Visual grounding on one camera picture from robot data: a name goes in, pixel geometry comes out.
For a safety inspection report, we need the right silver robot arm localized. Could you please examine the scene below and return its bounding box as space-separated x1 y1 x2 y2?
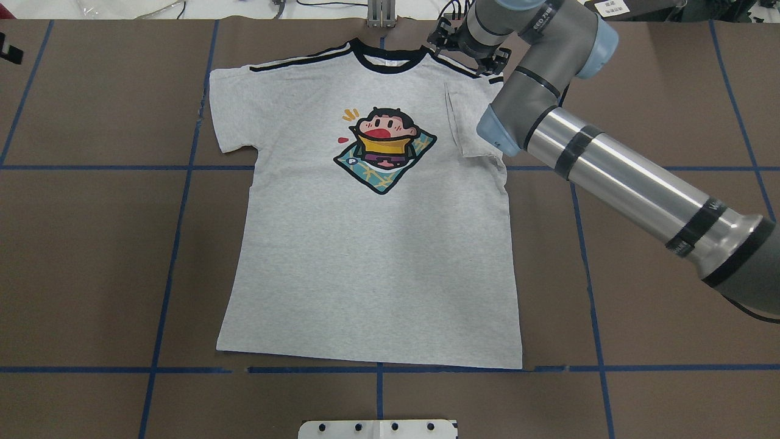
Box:
427 1 779 323

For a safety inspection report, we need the aluminium frame post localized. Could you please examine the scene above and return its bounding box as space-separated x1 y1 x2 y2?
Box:
367 0 397 29

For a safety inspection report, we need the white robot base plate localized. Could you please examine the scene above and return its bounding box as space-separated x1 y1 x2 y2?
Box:
297 419 459 438

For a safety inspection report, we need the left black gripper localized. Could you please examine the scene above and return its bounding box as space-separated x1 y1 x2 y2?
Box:
0 32 23 66

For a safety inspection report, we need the grey cartoon print t-shirt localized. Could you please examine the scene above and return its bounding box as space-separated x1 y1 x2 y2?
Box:
209 40 523 369

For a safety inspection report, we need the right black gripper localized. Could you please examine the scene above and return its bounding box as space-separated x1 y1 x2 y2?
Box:
427 17 511 75

